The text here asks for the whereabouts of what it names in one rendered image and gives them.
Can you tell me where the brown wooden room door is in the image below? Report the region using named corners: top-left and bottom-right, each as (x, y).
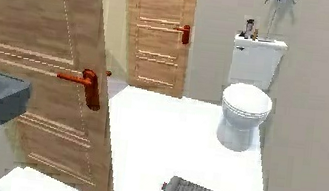
top-left (0, 0), bottom-right (132, 191)
top-left (118, 0), bottom-right (198, 100)

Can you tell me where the white toilet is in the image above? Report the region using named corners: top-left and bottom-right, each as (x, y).
top-left (214, 32), bottom-right (289, 157)

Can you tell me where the black and white bottle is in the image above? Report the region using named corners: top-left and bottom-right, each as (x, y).
top-left (238, 18), bottom-right (256, 41)

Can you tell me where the white rounded object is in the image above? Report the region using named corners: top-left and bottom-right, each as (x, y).
top-left (0, 163), bottom-right (106, 191)

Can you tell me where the orange door lever handle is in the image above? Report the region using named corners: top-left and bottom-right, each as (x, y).
top-left (173, 23), bottom-right (192, 46)
top-left (53, 65), bottom-right (105, 112)

